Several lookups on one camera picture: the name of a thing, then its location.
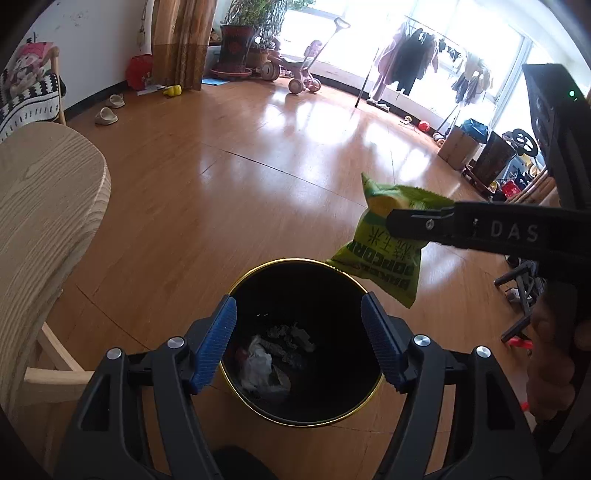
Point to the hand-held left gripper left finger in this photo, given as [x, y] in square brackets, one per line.
[217, 344]

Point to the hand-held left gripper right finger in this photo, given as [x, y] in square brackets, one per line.
[381, 337]

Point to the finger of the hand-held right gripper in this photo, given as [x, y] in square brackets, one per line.
[425, 224]

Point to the lime green snack packet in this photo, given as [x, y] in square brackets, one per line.
[383, 249]

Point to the black bin with gold rim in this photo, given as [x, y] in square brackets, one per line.
[323, 300]

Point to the person's right hand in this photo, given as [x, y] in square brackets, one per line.
[551, 350]

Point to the red toy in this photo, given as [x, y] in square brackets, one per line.
[510, 189]

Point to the black metal stand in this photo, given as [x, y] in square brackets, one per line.
[524, 286]

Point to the dark brown crate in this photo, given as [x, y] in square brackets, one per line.
[494, 159]

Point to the cardboard box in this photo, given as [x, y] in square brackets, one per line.
[457, 147]

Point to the black toy steering wheel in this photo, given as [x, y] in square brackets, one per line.
[521, 141]

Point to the blue bag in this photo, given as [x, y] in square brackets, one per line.
[475, 130]

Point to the orange red plastic clip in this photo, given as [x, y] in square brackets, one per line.
[525, 406]
[517, 342]

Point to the person's dark foot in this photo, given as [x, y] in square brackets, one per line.
[244, 464]

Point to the metal clothes rack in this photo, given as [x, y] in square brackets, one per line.
[362, 87]

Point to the light hanging garments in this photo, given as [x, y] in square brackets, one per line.
[471, 78]

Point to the black jacket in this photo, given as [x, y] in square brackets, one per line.
[415, 57]

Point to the pink garment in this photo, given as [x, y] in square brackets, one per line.
[385, 60]

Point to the pink child tricycle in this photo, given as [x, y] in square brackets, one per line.
[300, 69]

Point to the beige slipper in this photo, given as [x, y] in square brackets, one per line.
[106, 116]
[115, 101]

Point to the blue mat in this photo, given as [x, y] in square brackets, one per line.
[214, 82]

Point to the yellow toy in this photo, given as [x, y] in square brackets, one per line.
[171, 91]

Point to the potted plant dark pot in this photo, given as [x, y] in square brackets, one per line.
[235, 48]

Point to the paper sheet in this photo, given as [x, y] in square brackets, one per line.
[150, 90]

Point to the red bag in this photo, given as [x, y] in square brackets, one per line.
[141, 71]

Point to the brown patterned curtain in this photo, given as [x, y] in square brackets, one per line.
[182, 41]

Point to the pink plush toy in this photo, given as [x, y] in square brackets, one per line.
[32, 62]

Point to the wooden frame sofa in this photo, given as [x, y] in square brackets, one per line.
[56, 83]

